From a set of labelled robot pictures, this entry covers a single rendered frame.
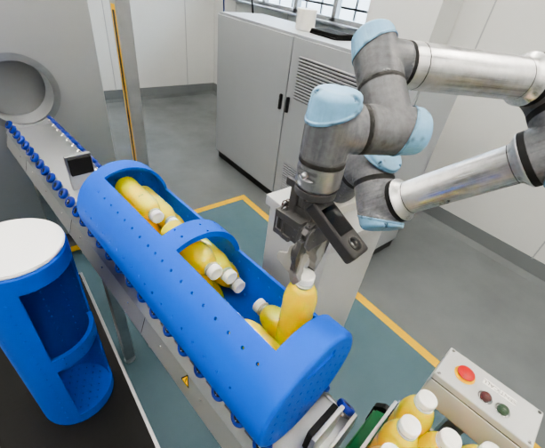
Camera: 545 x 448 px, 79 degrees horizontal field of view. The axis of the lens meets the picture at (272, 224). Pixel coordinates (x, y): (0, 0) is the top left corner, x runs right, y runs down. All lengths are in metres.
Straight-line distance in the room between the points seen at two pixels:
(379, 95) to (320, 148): 0.12
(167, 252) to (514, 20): 2.99
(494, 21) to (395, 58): 2.77
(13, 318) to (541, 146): 1.37
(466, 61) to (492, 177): 0.26
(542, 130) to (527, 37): 2.48
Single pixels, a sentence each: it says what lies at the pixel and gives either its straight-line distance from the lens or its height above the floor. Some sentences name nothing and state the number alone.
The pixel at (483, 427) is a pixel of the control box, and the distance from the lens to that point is 0.93.
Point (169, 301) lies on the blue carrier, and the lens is 0.79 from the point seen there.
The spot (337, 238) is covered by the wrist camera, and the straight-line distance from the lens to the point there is 0.54.
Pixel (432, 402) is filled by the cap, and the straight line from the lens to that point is 0.83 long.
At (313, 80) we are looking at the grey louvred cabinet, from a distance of 2.61.
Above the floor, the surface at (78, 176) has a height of 0.99.
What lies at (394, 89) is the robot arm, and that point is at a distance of 0.56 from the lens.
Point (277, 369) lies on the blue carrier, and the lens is 0.64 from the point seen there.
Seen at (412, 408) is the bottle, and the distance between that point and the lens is 0.84.
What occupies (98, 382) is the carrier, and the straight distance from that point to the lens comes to 1.89.
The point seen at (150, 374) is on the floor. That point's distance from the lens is 2.04.
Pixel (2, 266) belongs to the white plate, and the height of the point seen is 1.04.
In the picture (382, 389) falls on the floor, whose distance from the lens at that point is 2.15.
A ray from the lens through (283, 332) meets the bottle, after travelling 0.77.
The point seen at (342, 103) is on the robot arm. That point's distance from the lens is 0.47.
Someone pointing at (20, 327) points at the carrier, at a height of 0.83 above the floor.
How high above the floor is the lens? 1.76
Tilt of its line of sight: 37 degrees down
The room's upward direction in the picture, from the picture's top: 8 degrees clockwise
